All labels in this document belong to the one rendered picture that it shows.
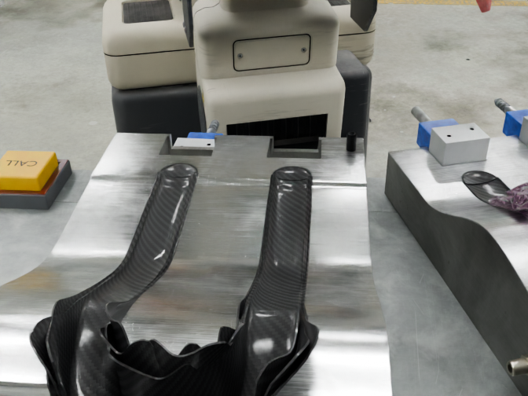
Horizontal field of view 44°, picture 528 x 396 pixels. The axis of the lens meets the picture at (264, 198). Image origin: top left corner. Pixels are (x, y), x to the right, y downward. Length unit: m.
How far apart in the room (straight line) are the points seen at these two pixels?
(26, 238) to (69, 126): 2.08
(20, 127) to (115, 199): 2.28
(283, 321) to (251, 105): 0.63
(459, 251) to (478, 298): 0.05
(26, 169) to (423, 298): 0.46
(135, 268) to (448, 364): 0.26
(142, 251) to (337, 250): 0.16
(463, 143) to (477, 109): 2.17
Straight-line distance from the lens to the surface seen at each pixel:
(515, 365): 0.52
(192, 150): 0.70
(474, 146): 0.72
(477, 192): 0.69
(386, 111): 2.79
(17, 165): 0.80
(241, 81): 1.03
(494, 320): 0.57
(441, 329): 0.60
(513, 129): 0.80
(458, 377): 0.56
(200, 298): 0.43
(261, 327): 0.42
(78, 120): 2.84
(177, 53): 1.28
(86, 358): 0.44
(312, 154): 0.68
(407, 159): 0.72
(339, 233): 0.55
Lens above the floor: 1.21
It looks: 33 degrees down
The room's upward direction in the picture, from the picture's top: 2 degrees counter-clockwise
